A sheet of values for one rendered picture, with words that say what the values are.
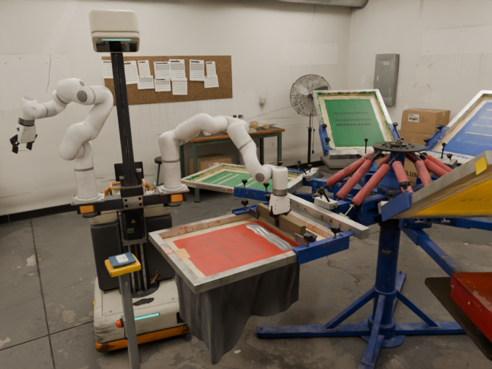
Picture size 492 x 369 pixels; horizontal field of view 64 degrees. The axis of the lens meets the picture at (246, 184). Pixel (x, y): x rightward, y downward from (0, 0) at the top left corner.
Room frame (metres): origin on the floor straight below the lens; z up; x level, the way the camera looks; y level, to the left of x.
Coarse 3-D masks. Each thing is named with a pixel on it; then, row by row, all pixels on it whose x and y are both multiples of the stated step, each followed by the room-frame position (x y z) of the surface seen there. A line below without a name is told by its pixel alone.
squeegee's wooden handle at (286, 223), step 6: (258, 204) 2.00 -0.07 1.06; (264, 204) 1.99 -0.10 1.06; (258, 210) 2.00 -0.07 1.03; (264, 210) 1.94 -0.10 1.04; (258, 216) 2.00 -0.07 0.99; (264, 216) 1.94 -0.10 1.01; (282, 216) 1.82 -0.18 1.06; (270, 222) 1.90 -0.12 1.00; (282, 222) 1.81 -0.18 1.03; (288, 222) 1.76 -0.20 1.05; (294, 222) 1.73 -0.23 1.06; (282, 228) 1.81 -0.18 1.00; (288, 228) 1.76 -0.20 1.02; (294, 228) 1.72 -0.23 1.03; (300, 228) 1.68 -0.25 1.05; (294, 234) 1.72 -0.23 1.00; (300, 234) 1.68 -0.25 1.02
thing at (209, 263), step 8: (256, 240) 1.76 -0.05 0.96; (264, 240) 1.76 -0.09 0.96; (288, 240) 1.76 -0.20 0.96; (264, 248) 1.67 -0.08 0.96; (272, 248) 1.67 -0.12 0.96; (192, 256) 1.61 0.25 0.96; (200, 256) 1.60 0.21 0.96; (208, 256) 1.60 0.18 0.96; (216, 256) 1.60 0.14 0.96; (256, 256) 1.59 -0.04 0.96; (264, 256) 1.59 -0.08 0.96; (272, 256) 1.59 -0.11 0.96; (200, 264) 1.53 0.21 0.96; (208, 264) 1.53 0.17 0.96; (216, 264) 1.53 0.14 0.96; (224, 264) 1.52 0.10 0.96; (232, 264) 1.52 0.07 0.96; (240, 264) 1.52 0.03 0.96; (208, 272) 1.46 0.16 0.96; (216, 272) 1.46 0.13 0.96
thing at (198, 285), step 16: (192, 224) 1.90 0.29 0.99; (208, 224) 1.93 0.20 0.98; (304, 224) 1.92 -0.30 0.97; (160, 240) 1.71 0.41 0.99; (176, 256) 1.54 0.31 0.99; (288, 256) 1.52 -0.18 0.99; (192, 272) 1.40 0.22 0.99; (224, 272) 1.39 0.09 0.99; (240, 272) 1.40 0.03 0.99; (256, 272) 1.44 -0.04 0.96; (192, 288) 1.32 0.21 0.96; (208, 288) 1.33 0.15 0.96
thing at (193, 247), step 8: (248, 224) 1.97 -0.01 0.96; (264, 224) 1.97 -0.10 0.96; (208, 232) 1.87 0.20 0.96; (216, 232) 1.87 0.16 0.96; (224, 232) 1.87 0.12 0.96; (240, 232) 1.87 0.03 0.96; (248, 232) 1.86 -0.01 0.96; (272, 232) 1.86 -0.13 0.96; (176, 240) 1.78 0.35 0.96; (184, 240) 1.78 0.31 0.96; (192, 240) 1.78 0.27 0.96; (184, 248) 1.69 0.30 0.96; (192, 248) 1.69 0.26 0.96; (200, 248) 1.69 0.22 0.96; (208, 248) 1.69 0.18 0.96
